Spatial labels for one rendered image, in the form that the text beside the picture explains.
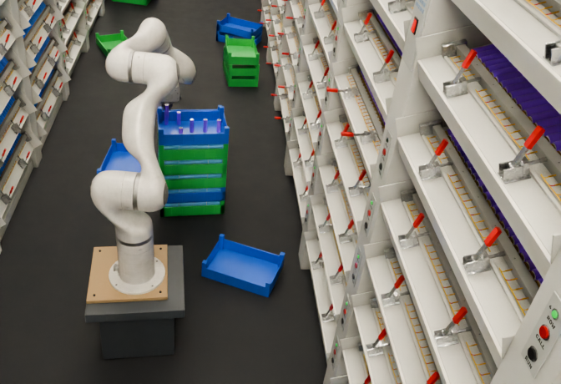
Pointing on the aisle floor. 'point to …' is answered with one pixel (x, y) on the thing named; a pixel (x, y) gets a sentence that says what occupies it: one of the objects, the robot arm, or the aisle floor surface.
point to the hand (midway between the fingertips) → (166, 104)
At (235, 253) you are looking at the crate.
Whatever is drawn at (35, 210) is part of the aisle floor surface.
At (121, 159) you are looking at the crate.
